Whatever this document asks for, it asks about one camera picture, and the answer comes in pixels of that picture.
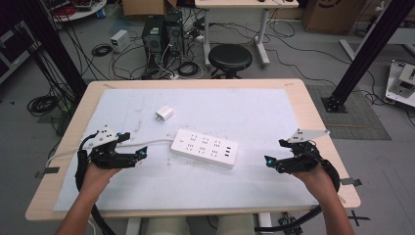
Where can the black round stool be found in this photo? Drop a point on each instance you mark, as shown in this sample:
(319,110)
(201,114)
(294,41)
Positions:
(230,57)

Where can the grey tape strip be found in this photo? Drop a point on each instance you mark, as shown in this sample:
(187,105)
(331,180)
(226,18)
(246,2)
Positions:
(350,181)
(49,170)

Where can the white table mat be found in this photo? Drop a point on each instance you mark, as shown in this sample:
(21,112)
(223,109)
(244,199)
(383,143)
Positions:
(212,189)

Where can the person's right hand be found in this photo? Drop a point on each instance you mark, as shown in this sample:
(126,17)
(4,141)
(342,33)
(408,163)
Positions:
(318,181)

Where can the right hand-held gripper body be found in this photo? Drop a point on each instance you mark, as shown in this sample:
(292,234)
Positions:
(301,161)

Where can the black computer tower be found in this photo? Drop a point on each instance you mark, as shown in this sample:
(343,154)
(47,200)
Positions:
(152,37)
(174,32)

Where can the white-legged wooden desk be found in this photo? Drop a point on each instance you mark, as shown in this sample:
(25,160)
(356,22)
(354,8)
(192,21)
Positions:
(244,3)

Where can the grey floor mat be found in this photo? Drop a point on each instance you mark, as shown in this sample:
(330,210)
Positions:
(355,120)

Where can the black tape cross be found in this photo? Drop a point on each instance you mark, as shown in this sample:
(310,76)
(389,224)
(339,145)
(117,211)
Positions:
(357,218)

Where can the person's left hand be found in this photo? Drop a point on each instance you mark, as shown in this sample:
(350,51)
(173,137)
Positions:
(96,179)

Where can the large cardboard box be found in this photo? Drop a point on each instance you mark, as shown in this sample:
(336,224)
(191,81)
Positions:
(329,14)

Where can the white device on floor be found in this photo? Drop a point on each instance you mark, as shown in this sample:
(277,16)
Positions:
(403,83)

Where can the white power supply box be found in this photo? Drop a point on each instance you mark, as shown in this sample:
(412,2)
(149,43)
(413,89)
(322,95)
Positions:
(120,40)

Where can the white charger adapter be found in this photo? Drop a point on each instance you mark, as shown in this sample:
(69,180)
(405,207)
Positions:
(164,113)

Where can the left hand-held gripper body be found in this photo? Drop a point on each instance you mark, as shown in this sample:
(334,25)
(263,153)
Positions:
(104,159)

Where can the round white table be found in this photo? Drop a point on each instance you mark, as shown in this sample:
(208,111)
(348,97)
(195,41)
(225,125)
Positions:
(78,11)

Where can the wooden table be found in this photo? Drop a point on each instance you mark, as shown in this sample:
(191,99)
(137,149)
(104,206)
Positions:
(306,104)

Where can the white power strip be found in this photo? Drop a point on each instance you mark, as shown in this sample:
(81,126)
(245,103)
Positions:
(205,148)

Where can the black metal stand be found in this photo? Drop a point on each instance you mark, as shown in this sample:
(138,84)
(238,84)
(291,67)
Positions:
(368,49)
(54,49)

